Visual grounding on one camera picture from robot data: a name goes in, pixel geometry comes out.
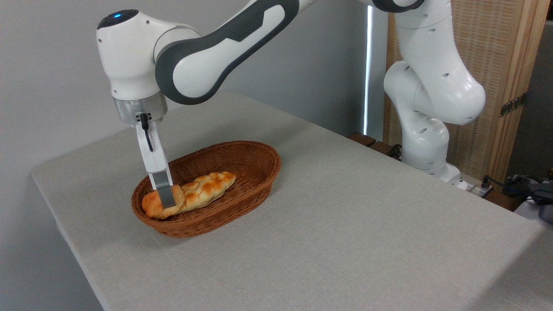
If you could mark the wooden framed rattan screen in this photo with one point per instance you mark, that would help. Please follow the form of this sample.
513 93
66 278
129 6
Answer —
497 52

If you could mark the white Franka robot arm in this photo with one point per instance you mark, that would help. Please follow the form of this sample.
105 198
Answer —
216 56

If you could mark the round orange bread roll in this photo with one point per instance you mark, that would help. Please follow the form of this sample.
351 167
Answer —
152 204

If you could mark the grey linen tablecloth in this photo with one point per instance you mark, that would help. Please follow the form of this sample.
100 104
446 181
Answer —
345 242

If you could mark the long braided bread loaf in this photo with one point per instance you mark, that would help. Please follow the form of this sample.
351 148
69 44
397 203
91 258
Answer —
207 188

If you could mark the black plug at robot base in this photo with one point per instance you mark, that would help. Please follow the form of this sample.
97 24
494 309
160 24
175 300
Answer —
485 185

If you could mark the metal screen hinge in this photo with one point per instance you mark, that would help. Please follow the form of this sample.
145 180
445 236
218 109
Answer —
513 105

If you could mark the brown oval wicker basket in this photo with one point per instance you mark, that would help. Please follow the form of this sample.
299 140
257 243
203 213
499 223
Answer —
255 181

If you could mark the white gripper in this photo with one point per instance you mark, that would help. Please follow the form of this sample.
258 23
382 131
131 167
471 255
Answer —
152 153

